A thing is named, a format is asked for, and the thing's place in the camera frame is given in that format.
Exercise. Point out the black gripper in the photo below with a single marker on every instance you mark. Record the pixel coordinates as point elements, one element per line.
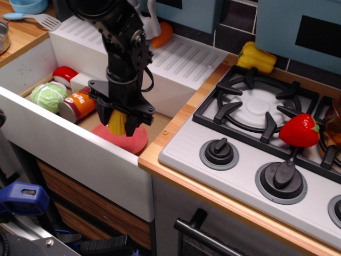
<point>125,96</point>

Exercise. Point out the yellow toy corn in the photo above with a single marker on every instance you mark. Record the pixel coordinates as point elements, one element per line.
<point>116,123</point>

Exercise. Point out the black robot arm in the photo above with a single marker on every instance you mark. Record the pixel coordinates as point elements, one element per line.
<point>122,34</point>

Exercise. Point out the pink plate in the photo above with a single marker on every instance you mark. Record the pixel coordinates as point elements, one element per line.
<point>133,144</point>

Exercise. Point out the orange toy bean can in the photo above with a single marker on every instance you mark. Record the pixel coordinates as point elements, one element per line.
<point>76,106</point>

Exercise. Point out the white toy sink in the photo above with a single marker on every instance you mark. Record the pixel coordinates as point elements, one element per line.
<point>179,69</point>

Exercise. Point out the green toy cabbage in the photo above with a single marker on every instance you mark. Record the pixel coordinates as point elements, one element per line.
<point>49,95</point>

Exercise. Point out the grey toy faucet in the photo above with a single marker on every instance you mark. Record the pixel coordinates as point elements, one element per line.
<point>151,24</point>

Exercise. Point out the orange toy carrot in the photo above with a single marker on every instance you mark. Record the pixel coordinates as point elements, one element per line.
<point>164,37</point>

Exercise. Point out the left black stove knob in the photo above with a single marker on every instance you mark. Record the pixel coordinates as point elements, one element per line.
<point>219,155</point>

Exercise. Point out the black stove knob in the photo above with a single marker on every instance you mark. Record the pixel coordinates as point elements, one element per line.
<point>334,210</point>
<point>219,155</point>
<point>281,183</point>

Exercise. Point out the grey blue toy spatula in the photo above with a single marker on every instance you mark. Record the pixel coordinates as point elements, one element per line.
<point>49,22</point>

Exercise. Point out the blue clamp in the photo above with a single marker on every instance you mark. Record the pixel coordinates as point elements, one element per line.
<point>24,199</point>

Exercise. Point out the silver metal pot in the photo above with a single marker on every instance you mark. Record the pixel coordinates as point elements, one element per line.
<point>5,39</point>

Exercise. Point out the black stove grate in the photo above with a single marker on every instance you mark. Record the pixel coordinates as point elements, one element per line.
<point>254,108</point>

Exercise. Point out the blue bowl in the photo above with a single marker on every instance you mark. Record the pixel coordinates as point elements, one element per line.
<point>29,6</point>

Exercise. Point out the yellow toy bell pepper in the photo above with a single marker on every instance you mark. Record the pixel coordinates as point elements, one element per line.
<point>250,56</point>

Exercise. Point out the middle black stove knob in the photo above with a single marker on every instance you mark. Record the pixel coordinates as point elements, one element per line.
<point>281,183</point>

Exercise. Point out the red toy strawberry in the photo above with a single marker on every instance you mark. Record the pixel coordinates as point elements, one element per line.
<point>300,131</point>

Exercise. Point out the amber glass object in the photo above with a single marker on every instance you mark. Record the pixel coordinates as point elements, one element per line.
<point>332,122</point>

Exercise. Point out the right black stove knob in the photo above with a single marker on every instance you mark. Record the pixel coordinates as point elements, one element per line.
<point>334,210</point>

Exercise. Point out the black ribbed tool handle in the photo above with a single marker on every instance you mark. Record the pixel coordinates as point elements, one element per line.
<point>120,245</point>

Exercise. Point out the black oven handle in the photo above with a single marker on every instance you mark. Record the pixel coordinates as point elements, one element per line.
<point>190,233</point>

